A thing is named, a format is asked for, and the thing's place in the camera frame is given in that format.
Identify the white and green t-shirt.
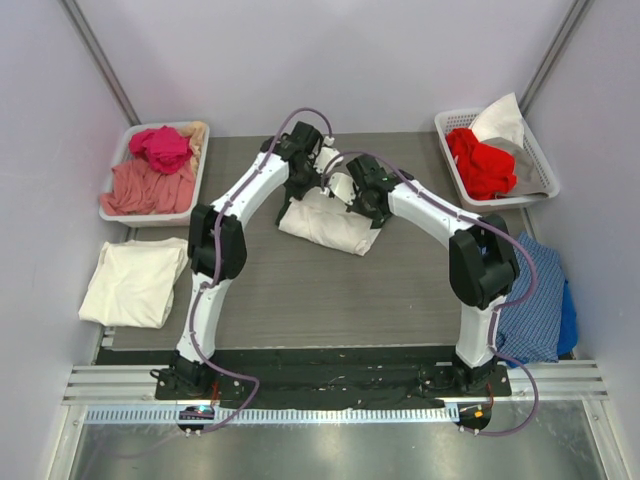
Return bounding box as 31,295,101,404
277,187,381,256

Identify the slotted white cable duct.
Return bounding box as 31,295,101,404
84,404,459,427

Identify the red t-shirt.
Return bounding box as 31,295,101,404
446,128,517,201

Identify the solid blue garment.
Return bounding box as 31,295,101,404
557,281,578,357

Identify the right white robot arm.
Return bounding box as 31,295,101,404
347,154,520,395

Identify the folded cream t-shirt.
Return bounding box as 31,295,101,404
78,237,188,329

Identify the beige garment in bin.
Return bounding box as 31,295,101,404
178,121,208,176

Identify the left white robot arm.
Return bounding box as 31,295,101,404
158,122,323,399

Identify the grey white garment in basket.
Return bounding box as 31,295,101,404
471,93,545,198

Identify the salmon pink t-shirt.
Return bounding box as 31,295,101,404
100,158,195,216

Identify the magenta t-shirt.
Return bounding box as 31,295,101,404
128,126,192,175

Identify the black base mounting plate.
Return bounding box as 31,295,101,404
94,347,514,409

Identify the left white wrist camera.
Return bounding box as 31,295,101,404
314,135,339,175

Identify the blue plaid shirt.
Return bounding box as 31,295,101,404
496,231,566,364

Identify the right white perforated basket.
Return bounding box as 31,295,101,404
434,107,560,213

